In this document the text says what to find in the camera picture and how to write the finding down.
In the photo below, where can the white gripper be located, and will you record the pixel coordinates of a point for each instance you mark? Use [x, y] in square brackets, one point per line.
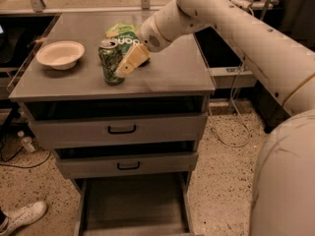
[150, 35]

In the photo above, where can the green soda can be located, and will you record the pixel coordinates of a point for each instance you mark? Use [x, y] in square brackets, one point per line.
[110, 55]

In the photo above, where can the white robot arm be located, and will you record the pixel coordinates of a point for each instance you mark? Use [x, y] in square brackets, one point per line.
[283, 196]

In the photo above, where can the grey drawer cabinet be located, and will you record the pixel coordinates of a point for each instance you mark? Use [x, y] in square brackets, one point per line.
[179, 70]

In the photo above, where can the grey top drawer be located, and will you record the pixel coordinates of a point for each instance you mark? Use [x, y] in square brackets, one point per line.
[113, 122]

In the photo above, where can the grey middle drawer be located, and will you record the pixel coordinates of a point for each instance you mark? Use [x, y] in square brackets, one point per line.
[92, 162]

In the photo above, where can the green chip bag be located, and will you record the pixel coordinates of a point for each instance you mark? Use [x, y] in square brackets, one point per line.
[125, 34]

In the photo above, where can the white paper bowl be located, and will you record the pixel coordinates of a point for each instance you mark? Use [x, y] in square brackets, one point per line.
[61, 55]

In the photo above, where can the white power strip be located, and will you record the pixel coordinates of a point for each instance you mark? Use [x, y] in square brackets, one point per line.
[242, 4]

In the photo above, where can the clear plastic bottle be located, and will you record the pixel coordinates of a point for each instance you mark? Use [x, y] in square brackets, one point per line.
[26, 142]

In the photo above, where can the white sneaker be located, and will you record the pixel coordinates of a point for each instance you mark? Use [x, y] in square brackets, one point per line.
[26, 215]

